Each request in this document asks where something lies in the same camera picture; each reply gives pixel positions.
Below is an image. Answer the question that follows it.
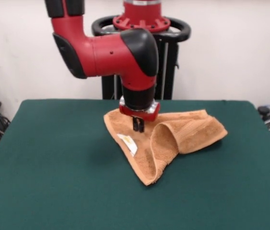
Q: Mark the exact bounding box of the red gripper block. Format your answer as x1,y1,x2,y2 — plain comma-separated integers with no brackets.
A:
118,104,161,134

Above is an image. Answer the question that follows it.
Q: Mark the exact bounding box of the tan terry towel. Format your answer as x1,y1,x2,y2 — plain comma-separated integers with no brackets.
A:
103,109,228,186

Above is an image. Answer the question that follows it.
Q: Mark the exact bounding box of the dark green table cloth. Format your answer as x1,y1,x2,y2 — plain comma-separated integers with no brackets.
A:
0,99,270,230

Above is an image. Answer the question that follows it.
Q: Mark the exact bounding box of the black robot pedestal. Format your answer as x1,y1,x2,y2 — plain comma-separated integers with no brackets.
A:
91,15,192,100

